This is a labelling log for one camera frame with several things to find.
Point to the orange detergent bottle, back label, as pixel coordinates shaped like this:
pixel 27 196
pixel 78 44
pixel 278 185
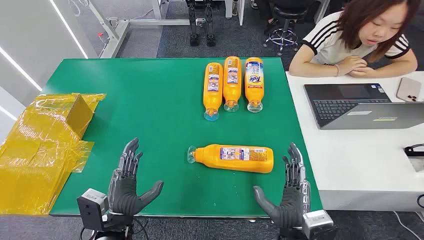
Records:
pixel 232 91
pixel 213 99

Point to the yellow taped cardboard box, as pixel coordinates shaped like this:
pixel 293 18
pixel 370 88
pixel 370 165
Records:
pixel 36 159

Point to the black office stool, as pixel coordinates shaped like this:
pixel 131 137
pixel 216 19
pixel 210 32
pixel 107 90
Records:
pixel 288 20

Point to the person's left forearm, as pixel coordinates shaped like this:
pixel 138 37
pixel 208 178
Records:
pixel 396 69

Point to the orange Tide detergent bottle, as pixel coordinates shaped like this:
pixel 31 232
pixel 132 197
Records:
pixel 232 164
pixel 254 92

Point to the white metal frame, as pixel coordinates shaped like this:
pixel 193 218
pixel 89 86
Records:
pixel 117 28

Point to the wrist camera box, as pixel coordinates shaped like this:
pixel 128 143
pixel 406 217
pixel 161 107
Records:
pixel 92 208
pixel 317 225

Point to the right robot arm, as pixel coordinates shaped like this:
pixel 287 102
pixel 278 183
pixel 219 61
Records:
pixel 288 234

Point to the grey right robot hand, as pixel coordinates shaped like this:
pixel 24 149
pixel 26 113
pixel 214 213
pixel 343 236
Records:
pixel 291 207

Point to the person's right forearm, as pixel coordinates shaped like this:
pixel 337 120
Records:
pixel 314 69

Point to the grey laptop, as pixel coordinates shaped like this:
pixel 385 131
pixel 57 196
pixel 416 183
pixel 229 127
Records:
pixel 344 106

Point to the black background robot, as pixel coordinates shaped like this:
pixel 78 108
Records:
pixel 194 30

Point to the person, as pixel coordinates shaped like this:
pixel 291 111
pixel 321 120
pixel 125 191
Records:
pixel 334 39

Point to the person's left hand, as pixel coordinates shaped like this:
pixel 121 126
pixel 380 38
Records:
pixel 362 73

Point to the pale pink smartphone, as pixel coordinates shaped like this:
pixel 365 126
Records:
pixel 408 88

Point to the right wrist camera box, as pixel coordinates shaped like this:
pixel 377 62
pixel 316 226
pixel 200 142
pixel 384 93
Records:
pixel 317 225

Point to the white desk leg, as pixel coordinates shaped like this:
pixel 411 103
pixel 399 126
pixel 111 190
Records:
pixel 240 11

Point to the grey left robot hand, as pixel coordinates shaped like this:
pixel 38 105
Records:
pixel 122 195

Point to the person's right hand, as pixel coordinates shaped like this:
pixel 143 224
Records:
pixel 352 63

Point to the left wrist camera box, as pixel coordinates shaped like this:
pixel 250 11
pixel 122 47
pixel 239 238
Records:
pixel 92 208

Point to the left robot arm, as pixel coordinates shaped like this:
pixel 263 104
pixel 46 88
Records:
pixel 116 227

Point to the wall light strip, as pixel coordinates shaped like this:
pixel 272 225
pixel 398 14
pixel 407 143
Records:
pixel 20 68
pixel 68 28

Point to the white desk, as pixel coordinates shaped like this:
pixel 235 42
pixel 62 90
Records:
pixel 357 165

